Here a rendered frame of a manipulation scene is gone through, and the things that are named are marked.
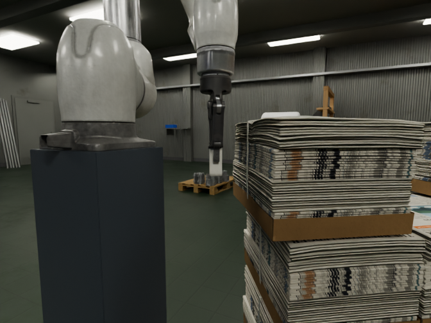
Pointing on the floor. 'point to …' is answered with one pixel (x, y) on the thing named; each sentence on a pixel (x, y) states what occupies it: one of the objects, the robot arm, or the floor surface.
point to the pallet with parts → (207, 182)
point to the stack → (342, 275)
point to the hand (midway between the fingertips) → (215, 161)
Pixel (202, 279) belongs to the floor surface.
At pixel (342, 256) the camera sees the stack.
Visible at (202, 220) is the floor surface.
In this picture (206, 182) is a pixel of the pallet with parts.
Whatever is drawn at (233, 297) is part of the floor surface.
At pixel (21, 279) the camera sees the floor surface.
